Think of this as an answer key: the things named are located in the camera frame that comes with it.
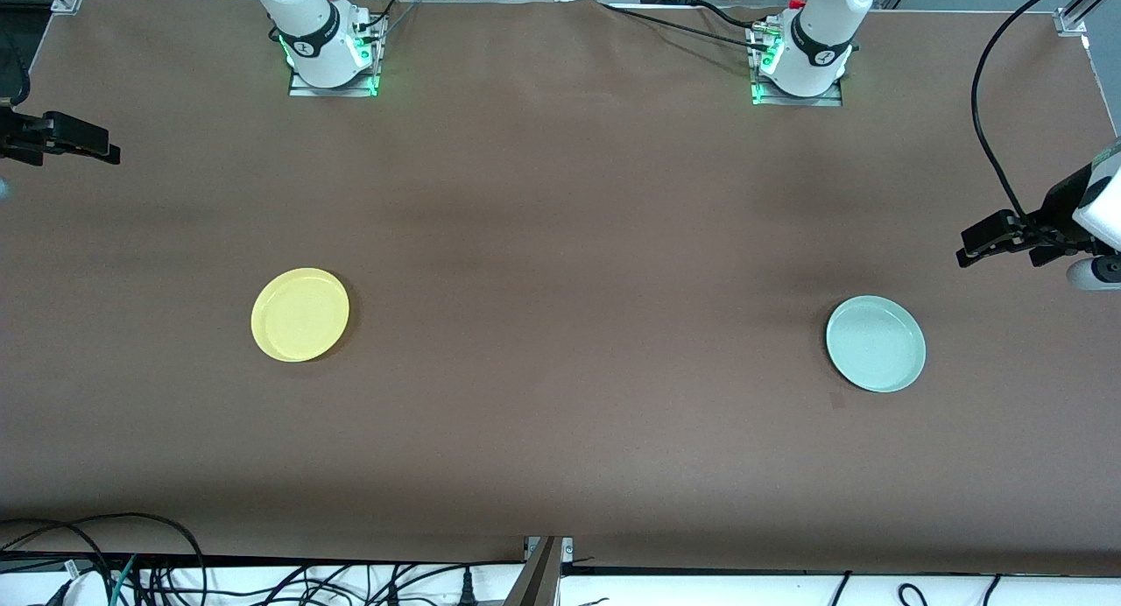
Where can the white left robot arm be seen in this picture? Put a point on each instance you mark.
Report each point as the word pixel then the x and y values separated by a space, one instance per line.
pixel 819 28

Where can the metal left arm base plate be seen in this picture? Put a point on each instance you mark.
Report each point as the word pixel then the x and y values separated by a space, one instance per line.
pixel 828 100

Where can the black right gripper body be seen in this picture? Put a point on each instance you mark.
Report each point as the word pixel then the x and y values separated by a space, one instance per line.
pixel 19 139

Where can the white lower shelf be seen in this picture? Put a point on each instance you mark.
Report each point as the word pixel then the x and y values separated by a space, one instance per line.
pixel 701 594

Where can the aluminium corner frame profile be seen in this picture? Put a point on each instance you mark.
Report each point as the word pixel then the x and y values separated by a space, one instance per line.
pixel 1082 6

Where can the black power plug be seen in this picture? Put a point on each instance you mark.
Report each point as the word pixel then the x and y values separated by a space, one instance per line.
pixel 468 588

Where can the silver corner bracket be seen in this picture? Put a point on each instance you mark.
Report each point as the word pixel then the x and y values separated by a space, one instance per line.
pixel 66 0

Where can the pale green round plate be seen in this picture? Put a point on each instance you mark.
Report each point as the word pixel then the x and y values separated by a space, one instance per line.
pixel 876 343

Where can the yellow round plate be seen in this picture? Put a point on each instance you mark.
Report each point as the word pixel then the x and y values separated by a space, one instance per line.
pixel 299 315

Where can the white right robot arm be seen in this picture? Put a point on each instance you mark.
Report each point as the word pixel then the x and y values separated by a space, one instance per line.
pixel 306 28

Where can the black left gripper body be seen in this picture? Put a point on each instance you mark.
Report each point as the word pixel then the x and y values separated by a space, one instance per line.
pixel 1057 205

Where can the brown table cover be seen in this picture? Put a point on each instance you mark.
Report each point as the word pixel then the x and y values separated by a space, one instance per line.
pixel 560 431

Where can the metal frame post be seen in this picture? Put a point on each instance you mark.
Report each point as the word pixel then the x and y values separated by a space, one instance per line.
pixel 541 575

